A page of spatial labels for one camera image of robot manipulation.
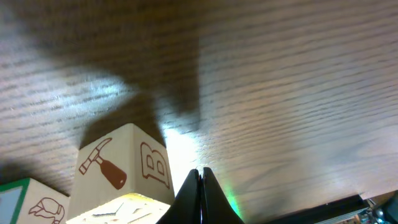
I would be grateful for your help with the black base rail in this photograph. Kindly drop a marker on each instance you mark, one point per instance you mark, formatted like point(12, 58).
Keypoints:
point(331, 212)

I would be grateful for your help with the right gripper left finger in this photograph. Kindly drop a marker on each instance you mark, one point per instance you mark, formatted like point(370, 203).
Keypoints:
point(186, 206)

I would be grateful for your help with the yellow top wooden block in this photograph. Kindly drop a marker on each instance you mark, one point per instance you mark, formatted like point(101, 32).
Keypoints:
point(122, 177)

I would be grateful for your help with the red sided wooden block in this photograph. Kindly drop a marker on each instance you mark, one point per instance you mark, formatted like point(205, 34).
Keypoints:
point(28, 201)

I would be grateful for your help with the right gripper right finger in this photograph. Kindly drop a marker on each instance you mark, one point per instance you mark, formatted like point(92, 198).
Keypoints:
point(214, 204)

